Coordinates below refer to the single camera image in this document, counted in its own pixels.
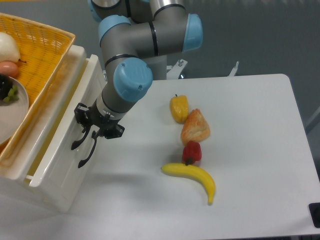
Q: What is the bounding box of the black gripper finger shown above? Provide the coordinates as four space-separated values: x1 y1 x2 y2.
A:
98 124 125 139
74 102 90 133

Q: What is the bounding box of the dark grapes bunch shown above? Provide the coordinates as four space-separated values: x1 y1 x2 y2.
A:
0 73 19 103

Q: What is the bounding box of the white plate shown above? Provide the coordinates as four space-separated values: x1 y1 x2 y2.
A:
0 77 29 145

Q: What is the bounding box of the white pear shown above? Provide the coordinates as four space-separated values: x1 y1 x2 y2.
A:
0 32 27 64

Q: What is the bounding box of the black device at edge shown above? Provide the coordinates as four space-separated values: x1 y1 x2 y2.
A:
308 202 320 229

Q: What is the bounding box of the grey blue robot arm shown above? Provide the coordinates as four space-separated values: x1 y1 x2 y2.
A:
74 0 203 139

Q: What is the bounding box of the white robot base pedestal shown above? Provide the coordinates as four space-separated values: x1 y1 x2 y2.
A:
143 55 167 80

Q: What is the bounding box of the pink sausage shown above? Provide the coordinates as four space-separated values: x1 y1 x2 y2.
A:
0 61 19 78

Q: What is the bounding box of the croissant bread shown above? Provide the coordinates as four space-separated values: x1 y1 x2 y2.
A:
180 108 211 146

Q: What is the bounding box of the yellow woven basket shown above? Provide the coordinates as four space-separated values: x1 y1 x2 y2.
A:
0 13 76 167

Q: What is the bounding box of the yellow banana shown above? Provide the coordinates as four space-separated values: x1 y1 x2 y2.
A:
161 163 216 205

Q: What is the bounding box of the white drawer cabinet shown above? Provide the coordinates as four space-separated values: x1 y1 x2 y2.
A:
0 45 91 210

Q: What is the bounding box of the white metal frame bracket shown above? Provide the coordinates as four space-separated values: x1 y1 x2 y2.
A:
102 58 240 82

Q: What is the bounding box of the red bell pepper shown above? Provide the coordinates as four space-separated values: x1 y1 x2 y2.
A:
182 140 202 166

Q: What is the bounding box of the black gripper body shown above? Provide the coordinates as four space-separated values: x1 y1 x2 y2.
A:
89 106 119 130

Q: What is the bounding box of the yellow bell pepper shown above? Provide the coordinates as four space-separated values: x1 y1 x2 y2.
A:
169 95 189 124

